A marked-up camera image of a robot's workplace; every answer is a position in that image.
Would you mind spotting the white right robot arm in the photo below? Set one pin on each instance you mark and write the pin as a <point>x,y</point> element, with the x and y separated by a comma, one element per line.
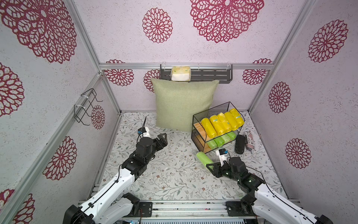
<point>260,199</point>

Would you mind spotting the metal base rail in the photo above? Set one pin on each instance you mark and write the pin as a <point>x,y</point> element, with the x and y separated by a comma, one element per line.
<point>214,211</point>

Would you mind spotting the green roll front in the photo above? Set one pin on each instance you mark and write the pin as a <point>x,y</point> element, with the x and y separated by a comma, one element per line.
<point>226,138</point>

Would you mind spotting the white yellow sponge pack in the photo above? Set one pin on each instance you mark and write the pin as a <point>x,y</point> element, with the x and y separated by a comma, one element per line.
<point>181,74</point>

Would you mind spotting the grey wall rack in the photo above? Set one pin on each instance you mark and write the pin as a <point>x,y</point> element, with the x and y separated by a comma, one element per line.
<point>224,76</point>

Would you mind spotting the green cushion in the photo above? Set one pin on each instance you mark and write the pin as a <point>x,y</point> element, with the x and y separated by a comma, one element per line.
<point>177,102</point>

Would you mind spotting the black trash bag roll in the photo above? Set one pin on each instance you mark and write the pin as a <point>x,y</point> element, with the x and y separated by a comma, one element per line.
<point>240,144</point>

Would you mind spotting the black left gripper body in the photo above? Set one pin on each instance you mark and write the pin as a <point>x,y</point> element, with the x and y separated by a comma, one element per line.
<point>156,146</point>

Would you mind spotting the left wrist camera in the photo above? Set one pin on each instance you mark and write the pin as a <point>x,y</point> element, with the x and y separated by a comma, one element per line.
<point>143,132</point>

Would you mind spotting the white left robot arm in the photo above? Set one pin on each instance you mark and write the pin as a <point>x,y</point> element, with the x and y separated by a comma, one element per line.
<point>111,203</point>

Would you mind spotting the green roll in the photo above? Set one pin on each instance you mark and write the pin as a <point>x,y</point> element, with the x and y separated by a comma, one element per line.
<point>212,144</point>
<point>204,159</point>
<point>232,135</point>
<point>226,138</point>

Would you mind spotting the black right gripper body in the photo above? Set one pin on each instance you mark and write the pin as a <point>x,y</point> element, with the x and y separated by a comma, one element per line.
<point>216,169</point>

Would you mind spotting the green roll diagonal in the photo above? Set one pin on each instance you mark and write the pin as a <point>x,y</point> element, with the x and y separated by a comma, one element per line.
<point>219,141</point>

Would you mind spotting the yellow roll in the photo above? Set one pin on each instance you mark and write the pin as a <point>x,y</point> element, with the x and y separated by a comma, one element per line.
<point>208,127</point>
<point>226,125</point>
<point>238,117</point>
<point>217,124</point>
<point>232,121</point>

